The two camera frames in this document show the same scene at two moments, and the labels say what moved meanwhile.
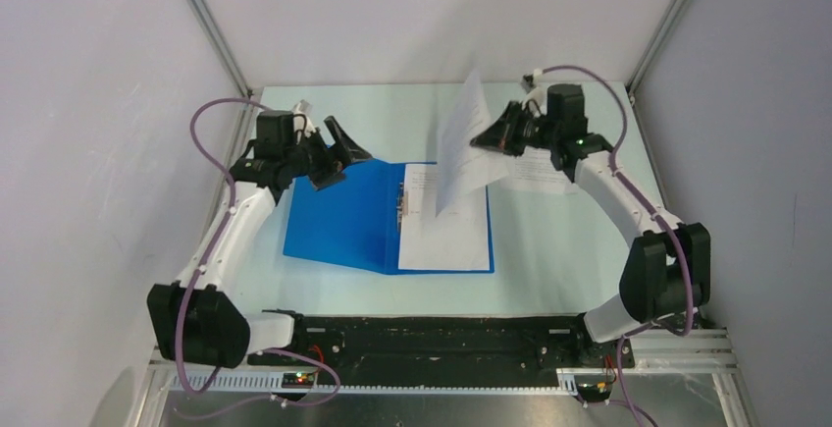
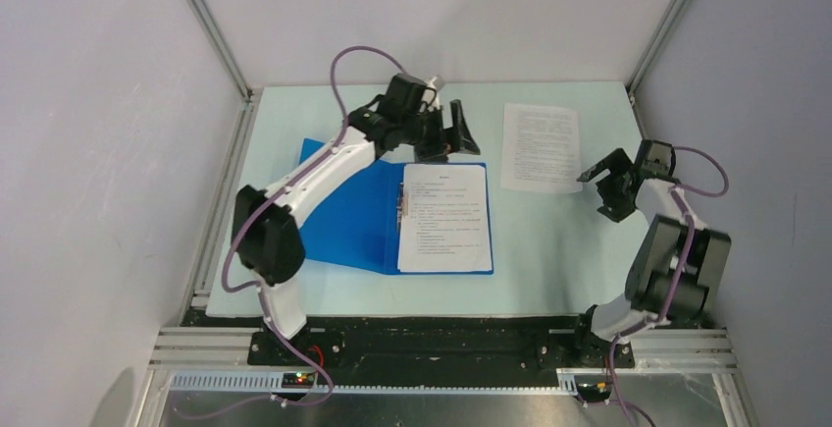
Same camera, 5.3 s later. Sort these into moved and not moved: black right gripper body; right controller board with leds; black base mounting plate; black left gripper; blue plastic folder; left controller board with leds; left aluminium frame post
Moved: black left gripper; black right gripper body
Not moved: blue plastic folder; black base mounting plate; left controller board with leds; right controller board with leds; left aluminium frame post
